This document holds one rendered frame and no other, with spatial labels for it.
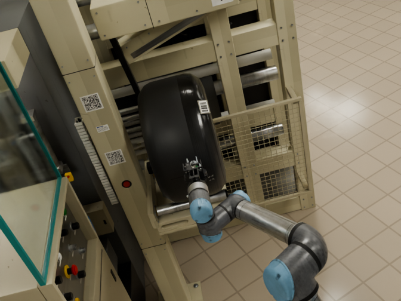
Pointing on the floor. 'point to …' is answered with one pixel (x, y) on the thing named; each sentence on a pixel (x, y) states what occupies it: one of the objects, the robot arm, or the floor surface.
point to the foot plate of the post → (195, 289)
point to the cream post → (136, 175)
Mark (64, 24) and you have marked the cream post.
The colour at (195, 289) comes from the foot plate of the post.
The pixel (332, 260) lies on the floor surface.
